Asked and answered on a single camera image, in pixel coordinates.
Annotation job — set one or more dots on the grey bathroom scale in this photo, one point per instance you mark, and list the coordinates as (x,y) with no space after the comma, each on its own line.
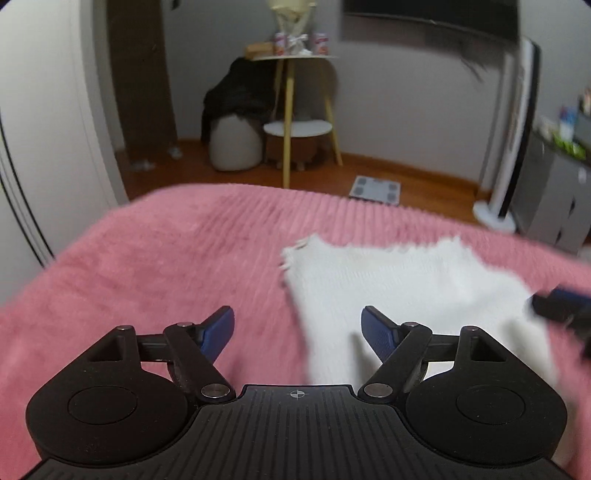
(375,189)

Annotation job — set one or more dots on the brown small box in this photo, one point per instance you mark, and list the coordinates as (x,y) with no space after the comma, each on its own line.
(258,50)

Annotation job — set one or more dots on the blue white bottle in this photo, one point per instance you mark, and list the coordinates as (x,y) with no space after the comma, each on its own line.
(568,122)

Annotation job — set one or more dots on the white tower fan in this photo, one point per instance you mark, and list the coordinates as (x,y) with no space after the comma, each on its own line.
(512,138)

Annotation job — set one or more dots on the green packets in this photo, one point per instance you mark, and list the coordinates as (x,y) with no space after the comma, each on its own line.
(569,147)

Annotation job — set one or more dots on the white wardrobe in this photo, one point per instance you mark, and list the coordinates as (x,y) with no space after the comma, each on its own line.
(46,138)

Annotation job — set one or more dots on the pink ribbed blanket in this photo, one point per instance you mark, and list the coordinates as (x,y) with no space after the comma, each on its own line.
(161,258)

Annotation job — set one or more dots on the brown basket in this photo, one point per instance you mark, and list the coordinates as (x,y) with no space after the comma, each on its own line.
(300,152)

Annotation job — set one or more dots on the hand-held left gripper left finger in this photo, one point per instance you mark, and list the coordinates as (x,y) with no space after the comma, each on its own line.
(217,330)

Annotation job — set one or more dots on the pink white can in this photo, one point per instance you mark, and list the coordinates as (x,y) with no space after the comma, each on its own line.
(321,43)
(281,43)

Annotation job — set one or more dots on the brown wooden door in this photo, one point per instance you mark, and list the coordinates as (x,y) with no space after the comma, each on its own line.
(141,74)

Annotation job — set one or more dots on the white slipper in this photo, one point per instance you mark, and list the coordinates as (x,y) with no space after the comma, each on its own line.
(174,152)
(142,165)

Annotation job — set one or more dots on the black jacket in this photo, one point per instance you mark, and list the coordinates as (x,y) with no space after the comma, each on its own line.
(235,99)

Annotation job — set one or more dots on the cream wrapped bouquet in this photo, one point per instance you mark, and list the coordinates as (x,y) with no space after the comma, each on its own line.
(291,18)

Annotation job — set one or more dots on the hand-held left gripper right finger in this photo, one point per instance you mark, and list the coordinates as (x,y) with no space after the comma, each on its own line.
(376,330)

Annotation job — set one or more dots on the white round pouf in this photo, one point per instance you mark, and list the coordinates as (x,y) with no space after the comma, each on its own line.
(233,143)

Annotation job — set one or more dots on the round side table yellow legs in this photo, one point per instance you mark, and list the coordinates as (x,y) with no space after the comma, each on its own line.
(298,127)

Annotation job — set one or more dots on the black wall television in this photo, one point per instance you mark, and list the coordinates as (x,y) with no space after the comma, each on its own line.
(429,18)

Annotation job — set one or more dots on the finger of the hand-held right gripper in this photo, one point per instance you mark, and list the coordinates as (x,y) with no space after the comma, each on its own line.
(561,304)

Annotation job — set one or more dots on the grey cabinet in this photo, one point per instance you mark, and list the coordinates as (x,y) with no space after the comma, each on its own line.
(554,194)

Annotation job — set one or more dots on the white knit garment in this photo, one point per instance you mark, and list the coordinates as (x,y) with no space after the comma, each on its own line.
(392,281)

